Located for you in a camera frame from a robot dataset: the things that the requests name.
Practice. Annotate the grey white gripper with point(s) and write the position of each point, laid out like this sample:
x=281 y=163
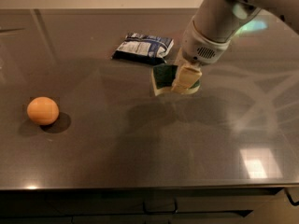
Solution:
x=202 y=47

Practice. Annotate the green and yellow sponge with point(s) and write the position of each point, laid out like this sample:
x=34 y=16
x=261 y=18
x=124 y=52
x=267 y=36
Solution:
x=162 y=77

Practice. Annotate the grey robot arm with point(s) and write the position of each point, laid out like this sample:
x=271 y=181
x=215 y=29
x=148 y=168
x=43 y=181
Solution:
x=211 y=29

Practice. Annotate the blue chip bag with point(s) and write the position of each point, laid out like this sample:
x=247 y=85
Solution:
x=149 y=49

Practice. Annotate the orange ball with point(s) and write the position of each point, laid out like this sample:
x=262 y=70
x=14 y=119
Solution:
x=43 y=111

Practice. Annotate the black drawer handle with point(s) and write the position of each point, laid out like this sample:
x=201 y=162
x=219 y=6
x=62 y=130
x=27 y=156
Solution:
x=160 y=206

